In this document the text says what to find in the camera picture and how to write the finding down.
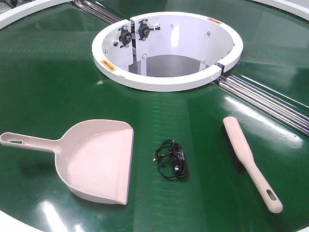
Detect black cable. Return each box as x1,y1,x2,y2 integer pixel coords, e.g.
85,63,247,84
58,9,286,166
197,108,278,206
154,139,188,180

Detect pink plastic dustpan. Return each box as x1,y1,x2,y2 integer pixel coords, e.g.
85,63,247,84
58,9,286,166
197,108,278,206
0,119,134,205

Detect beige hand brush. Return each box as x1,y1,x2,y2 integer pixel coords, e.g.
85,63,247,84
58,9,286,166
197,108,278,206
223,116,283,213

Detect white outer conveyor rim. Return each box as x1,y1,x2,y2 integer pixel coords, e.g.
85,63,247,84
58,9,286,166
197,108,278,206
0,0,309,29

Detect left black bearing block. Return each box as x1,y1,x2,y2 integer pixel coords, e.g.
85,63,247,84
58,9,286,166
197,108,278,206
119,26,132,48

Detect black bearing block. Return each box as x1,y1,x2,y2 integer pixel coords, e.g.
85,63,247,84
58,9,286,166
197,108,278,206
119,26,132,48
138,19,161,41

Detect right black bearing block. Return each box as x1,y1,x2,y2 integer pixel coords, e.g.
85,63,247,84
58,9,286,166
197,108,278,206
138,19,161,41

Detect steel rollers back left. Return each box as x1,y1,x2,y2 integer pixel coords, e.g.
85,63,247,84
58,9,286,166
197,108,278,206
70,0,122,24

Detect steel rollers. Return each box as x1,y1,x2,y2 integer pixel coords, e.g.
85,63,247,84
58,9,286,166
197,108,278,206
213,75,309,136
70,0,122,24

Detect steel rollers right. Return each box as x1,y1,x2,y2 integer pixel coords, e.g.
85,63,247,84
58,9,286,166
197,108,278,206
213,75,309,136

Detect white inner conveyor ring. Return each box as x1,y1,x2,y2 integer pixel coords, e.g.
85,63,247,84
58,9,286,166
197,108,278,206
91,11,244,92

